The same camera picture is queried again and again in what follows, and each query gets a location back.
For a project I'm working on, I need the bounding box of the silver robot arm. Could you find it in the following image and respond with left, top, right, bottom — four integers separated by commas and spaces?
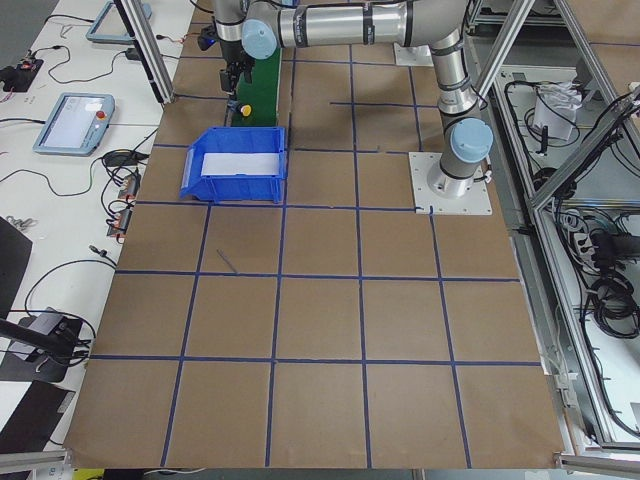
198, 1, 493, 193

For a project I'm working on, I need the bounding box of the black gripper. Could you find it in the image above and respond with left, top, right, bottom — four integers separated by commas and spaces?
219, 39, 254, 96

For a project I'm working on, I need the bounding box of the blue source bin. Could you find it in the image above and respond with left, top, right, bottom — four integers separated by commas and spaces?
180, 127, 287, 203

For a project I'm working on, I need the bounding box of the white paper bag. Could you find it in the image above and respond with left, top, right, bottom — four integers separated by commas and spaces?
532, 82, 582, 141

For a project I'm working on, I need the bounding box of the near teach pendant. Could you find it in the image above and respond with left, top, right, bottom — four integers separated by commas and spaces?
33, 92, 116, 156

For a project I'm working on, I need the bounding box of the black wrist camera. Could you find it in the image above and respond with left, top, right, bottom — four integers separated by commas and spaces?
197, 24, 218, 51

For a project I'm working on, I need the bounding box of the black monitor stand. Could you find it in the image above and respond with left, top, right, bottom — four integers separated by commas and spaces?
1, 308, 87, 383

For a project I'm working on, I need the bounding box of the white foam pad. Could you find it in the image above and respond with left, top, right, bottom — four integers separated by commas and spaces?
201, 153, 280, 176

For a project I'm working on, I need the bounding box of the green conveyor belt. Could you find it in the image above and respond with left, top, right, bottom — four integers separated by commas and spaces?
230, 49, 281, 127

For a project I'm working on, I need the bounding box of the teach pendant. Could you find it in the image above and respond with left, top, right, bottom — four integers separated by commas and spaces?
85, 1, 133, 45
33, 92, 116, 156

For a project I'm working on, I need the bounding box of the far teach pendant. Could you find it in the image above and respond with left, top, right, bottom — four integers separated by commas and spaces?
85, 1, 133, 45

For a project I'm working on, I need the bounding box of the yellow push button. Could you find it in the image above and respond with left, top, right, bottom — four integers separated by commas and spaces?
235, 103, 252, 118

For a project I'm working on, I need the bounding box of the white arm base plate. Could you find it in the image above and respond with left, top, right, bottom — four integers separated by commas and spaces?
393, 43, 434, 67
408, 152, 492, 216

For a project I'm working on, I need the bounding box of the aluminium frame post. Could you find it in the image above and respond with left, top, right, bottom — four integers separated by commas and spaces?
114, 0, 174, 105

